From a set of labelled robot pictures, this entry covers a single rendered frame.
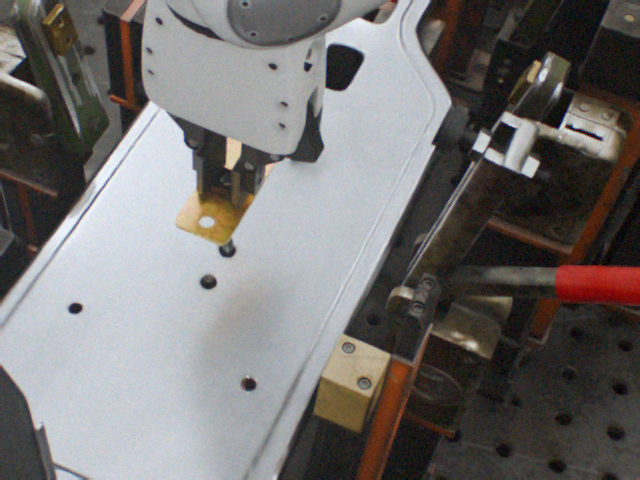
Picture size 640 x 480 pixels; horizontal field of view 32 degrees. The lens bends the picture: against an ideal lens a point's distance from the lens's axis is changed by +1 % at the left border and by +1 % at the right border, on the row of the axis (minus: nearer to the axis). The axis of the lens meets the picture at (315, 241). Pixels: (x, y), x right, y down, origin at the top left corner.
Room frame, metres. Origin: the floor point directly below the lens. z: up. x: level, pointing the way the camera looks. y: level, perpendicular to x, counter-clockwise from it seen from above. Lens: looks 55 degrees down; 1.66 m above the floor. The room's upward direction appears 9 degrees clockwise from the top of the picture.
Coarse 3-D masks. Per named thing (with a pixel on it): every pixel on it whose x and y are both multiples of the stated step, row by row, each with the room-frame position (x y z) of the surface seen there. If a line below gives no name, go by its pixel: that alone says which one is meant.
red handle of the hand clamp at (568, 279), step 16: (464, 272) 0.39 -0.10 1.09; (480, 272) 0.39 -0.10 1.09; (496, 272) 0.39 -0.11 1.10; (512, 272) 0.39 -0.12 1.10; (528, 272) 0.38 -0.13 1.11; (544, 272) 0.38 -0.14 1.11; (560, 272) 0.38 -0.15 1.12; (576, 272) 0.37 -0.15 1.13; (592, 272) 0.37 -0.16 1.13; (608, 272) 0.37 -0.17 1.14; (624, 272) 0.37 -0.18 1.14; (448, 288) 0.39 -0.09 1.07; (464, 288) 0.38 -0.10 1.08; (480, 288) 0.38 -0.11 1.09; (496, 288) 0.38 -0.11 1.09; (512, 288) 0.38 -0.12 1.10; (528, 288) 0.37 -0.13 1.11; (544, 288) 0.37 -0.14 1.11; (560, 288) 0.37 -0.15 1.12; (576, 288) 0.37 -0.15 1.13; (592, 288) 0.36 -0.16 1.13; (608, 288) 0.36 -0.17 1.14; (624, 288) 0.36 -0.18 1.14; (608, 304) 0.36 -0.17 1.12; (624, 304) 0.36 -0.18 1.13
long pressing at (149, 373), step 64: (384, 64) 0.64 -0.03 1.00; (128, 128) 0.54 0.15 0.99; (320, 128) 0.56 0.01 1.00; (384, 128) 0.57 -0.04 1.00; (128, 192) 0.48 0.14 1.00; (320, 192) 0.50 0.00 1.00; (384, 192) 0.51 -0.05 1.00; (64, 256) 0.41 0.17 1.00; (128, 256) 0.42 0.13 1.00; (192, 256) 0.43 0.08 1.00; (256, 256) 0.44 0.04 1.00; (320, 256) 0.45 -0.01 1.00; (384, 256) 0.45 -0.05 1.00; (0, 320) 0.36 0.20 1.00; (64, 320) 0.36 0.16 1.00; (128, 320) 0.37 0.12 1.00; (192, 320) 0.38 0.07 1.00; (256, 320) 0.38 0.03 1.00; (320, 320) 0.39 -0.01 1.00; (64, 384) 0.32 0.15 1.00; (128, 384) 0.32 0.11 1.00; (192, 384) 0.33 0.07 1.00; (256, 384) 0.34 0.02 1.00; (64, 448) 0.27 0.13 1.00; (128, 448) 0.28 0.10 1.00; (192, 448) 0.29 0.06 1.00; (256, 448) 0.29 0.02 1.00
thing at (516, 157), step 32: (448, 128) 0.39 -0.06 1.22; (512, 128) 0.40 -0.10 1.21; (480, 160) 0.38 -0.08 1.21; (512, 160) 0.38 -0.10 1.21; (480, 192) 0.38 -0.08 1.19; (448, 224) 0.38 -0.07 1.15; (480, 224) 0.37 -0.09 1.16; (416, 256) 0.41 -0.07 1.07; (448, 256) 0.38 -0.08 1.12; (416, 288) 0.38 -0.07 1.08
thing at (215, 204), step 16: (240, 144) 0.48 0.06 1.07; (224, 176) 0.44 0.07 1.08; (192, 192) 0.43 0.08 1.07; (208, 192) 0.43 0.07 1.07; (224, 192) 0.43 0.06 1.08; (192, 208) 0.42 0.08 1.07; (208, 208) 0.42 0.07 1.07; (224, 208) 0.42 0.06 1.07; (176, 224) 0.40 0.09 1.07; (192, 224) 0.40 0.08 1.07; (224, 224) 0.41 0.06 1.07; (208, 240) 0.40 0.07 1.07; (224, 240) 0.40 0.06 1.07
